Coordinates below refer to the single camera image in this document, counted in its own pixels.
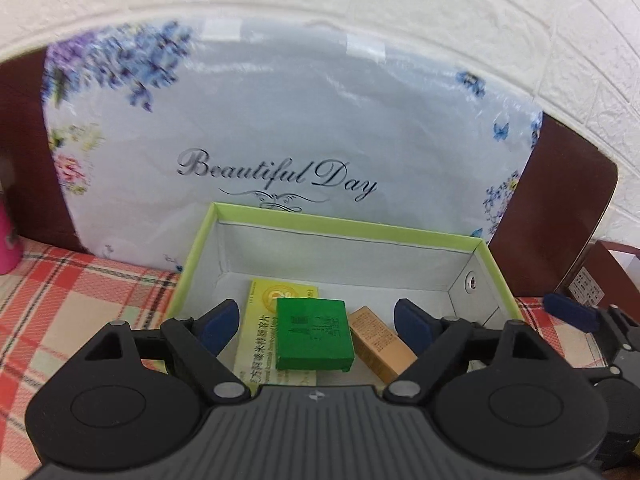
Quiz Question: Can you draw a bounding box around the pink bottle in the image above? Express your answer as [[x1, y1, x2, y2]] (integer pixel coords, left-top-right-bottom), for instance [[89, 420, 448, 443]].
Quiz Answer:
[[0, 157, 24, 276]]

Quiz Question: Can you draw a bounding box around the red plaid blanket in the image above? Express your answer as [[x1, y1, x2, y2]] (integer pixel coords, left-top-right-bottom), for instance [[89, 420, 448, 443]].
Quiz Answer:
[[0, 236, 640, 461]]

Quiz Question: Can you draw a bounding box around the yellow medicine box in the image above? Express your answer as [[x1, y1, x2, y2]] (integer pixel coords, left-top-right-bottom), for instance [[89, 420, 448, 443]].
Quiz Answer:
[[234, 279, 322, 387]]

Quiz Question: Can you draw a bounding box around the brown box with label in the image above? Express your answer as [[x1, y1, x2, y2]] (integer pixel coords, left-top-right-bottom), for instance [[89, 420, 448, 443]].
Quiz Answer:
[[566, 240, 640, 313]]

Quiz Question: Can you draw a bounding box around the plain green box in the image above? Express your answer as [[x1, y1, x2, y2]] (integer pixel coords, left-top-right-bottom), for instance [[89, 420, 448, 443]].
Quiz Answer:
[[274, 297, 357, 374]]

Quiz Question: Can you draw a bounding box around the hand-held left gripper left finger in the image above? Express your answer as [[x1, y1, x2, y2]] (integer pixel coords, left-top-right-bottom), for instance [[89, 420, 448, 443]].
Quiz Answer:
[[85, 299, 252, 402]]

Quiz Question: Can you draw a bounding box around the light green cardboard box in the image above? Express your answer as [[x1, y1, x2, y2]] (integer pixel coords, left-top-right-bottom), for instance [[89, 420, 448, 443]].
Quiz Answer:
[[164, 202, 527, 392]]

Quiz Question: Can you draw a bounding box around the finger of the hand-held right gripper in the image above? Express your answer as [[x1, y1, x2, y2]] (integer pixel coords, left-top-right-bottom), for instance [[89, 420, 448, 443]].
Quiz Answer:
[[543, 292, 640, 361]]

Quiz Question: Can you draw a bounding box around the floral bedding package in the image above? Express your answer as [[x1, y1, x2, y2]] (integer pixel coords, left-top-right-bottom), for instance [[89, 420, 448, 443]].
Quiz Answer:
[[42, 12, 544, 275]]

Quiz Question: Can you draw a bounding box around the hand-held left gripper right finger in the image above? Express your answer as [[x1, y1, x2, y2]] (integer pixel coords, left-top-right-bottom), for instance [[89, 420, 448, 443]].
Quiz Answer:
[[384, 298, 539, 402]]

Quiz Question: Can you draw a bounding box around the tan slim box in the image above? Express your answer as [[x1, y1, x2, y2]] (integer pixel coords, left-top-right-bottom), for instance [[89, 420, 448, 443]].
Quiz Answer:
[[348, 306, 419, 386]]

